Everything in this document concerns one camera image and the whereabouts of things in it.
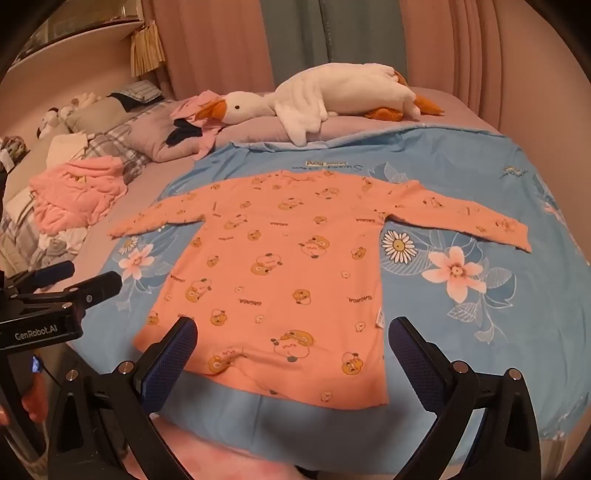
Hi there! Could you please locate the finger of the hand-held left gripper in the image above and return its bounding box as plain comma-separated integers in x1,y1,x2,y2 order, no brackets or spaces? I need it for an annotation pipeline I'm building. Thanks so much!
65,271,124,305
11,261,75,294

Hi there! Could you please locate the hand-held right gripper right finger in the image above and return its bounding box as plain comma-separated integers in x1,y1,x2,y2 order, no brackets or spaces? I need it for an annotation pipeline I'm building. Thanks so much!
388,316,542,480

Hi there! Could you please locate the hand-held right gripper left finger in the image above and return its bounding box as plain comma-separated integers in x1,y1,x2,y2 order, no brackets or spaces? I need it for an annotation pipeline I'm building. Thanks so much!
48,316,199,480

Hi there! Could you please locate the orange cartoon print shirt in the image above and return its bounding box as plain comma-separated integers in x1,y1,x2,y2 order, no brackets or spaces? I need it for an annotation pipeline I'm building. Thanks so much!
108,168,533,411

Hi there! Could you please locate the pile of white grey clothes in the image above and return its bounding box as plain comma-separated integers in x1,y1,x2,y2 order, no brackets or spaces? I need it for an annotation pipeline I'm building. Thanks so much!
39,226,88,264

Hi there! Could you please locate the pink quilted garment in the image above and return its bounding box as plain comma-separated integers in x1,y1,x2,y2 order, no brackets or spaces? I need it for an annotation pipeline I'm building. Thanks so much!
28,155,130,234

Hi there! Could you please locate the folded white cloth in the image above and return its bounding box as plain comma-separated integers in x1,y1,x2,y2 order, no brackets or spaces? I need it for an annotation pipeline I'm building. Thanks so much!
46,134,88,167

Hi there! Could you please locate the grey plaid quilt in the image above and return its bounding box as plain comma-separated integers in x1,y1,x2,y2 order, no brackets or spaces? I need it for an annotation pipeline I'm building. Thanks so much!
69,117,153,185

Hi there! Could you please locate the black and white plush toy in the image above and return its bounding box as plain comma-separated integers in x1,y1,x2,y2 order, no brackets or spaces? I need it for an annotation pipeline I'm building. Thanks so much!
39,108,70,139

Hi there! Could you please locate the beige pillow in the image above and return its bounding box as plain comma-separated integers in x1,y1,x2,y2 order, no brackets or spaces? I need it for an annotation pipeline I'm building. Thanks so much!
65,95,134,134

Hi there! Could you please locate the blue floral blanket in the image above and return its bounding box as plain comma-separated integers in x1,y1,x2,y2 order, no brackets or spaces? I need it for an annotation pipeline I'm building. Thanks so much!
95,124,591,467

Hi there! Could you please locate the blue striped cloth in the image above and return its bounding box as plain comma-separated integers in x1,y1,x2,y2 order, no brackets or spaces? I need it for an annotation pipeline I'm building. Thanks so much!
108,79,164,112

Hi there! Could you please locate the lavender quilt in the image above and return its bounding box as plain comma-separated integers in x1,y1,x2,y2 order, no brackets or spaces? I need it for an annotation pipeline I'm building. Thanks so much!
134,99,416,162

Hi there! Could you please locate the curved white shelf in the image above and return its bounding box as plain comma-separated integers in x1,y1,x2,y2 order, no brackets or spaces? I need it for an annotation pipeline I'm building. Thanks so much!
9,0,144,70

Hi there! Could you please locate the yellow tasselled cloth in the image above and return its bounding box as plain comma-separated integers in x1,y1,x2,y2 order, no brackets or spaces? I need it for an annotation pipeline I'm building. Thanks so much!
130,21,166,77

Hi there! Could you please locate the pink curtain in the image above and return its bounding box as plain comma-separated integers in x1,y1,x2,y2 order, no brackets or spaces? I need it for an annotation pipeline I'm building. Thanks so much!
152,0,266,100
402,0,573,134

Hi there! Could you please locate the white goose plush toy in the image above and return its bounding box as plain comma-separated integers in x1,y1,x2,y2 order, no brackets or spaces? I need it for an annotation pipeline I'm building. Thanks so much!
194,62,445,147

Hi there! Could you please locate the teal curtain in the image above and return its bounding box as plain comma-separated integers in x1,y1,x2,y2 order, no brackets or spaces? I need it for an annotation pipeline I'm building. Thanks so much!
261,0,409,79

